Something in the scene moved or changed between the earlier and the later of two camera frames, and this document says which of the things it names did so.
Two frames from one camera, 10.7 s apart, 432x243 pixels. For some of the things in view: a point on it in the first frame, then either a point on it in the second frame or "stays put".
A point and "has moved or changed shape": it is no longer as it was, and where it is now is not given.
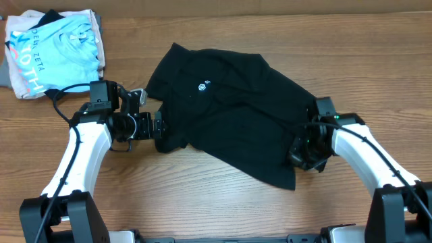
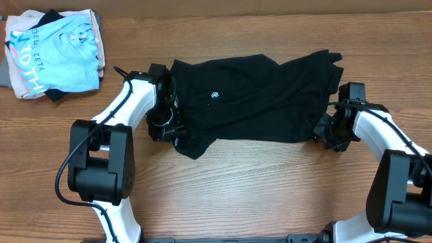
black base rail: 302,238 stays put
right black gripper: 298,157 -> 325,129
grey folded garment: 5,79 stays put
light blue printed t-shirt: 57,53 stays put
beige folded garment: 24,22 stays put
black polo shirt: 235,104 has moved or changed shape
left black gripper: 146,131 -> 156,132
